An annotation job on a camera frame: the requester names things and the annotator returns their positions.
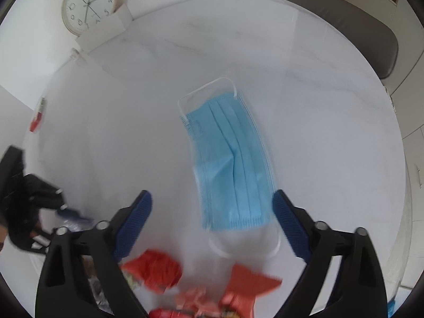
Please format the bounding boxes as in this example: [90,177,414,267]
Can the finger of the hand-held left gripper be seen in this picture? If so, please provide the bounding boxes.
[28,174,95,226]

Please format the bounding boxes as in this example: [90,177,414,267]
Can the round white wall clock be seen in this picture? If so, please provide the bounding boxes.
[61,0,123,36]

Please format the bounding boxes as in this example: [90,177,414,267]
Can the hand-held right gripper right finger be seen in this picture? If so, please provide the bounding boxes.
[272,189,388,318]

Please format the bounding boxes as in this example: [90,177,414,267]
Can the crinkled silver wrapper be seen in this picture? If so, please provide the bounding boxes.
[84,258,113,315]

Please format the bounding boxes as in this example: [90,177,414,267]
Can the crumpled red wrapper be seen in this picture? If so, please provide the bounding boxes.
[121,249,183,294]

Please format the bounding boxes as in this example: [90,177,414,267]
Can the white folded card stand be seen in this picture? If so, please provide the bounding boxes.
[76,5,133,54]

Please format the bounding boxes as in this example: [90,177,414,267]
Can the blue face mask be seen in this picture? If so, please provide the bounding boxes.
[178,77,282,259]

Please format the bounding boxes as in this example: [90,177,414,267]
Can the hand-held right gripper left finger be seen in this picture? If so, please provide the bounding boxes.
[35,190,153,318]

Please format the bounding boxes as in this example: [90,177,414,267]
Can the grey padded chair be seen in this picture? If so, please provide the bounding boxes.
[272,0,399,79]

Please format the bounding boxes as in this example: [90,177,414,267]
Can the glossy red packet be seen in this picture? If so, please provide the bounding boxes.
[149,308,199,318]

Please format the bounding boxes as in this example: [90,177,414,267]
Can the red snack wrapper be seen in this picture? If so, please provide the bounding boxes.
[220,263,283,315]

